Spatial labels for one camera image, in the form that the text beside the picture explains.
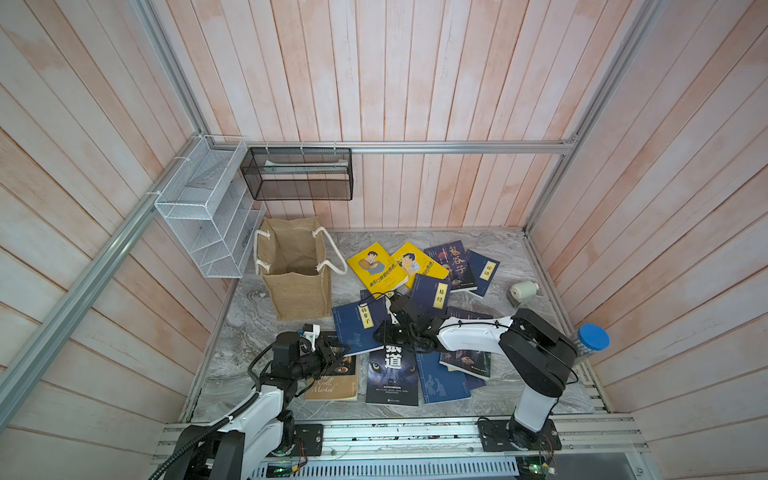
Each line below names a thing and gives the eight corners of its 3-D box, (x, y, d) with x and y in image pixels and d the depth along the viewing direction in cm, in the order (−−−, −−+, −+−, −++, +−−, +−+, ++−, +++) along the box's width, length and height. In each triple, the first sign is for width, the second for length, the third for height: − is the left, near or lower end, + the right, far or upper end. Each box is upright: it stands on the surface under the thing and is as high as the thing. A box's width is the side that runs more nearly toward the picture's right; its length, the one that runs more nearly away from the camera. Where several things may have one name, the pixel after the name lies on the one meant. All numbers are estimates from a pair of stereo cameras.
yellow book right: (411, 289, 104) (411, 286, 102) (389, 252, 114) (389, 248, 113) (446, 276, 107) (448, 272, 106) (422, 241, 118) (423, 238, 116)
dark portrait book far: (452, 297, 103) (454, 291, 100) (427, 254, 115) (428, 247, 113) (485, 286, 106) (488, 281, 103) (457, 245, 118) (459, 239, 115)
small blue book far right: (449, 283, 107) (451, 279, 105) (467, 252, 116) (468, 248, 114) (483, 298, 102) (485, 295, 101) (498, 265, 112) (500, 261, 110)
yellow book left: (375, 299, 102) (375, 294, 100) (347, 263, 112) (346, 258, 110) (407, 279, 107) (408, 274, 105) (377, 247, 117) (377, 241, 115)
